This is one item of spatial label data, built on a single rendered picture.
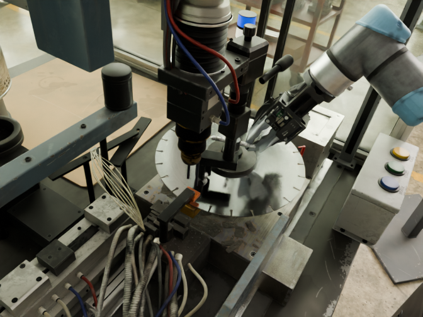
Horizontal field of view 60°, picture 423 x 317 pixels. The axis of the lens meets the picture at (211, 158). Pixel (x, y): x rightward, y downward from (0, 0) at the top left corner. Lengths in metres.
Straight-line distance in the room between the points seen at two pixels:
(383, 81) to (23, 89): 1.16
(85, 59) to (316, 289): 0.67
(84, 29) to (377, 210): 0.72
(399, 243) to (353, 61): 1.57
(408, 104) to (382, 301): 1.37
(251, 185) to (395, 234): 1.49
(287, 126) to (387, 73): 0.18
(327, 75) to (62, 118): 0.87
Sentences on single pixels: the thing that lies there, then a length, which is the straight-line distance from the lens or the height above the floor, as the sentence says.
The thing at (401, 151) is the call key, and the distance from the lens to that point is 1.08.
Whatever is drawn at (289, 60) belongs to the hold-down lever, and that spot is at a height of 1.22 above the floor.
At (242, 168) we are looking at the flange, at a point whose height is 0.96.
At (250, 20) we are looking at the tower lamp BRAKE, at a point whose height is 1.15.
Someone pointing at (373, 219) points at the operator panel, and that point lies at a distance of 0.96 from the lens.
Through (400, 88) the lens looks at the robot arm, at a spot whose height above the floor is 1.21.
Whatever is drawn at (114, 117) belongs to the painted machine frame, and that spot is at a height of 1.04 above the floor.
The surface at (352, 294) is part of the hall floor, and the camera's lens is 1.86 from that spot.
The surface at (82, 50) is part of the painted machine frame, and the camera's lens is 0.54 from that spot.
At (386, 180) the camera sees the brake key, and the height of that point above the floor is 0.91.
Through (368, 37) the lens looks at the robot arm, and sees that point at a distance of 0.65.
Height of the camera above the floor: 1.48
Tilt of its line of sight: 41 degrees down
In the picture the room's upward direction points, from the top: 7 degrees clockwise
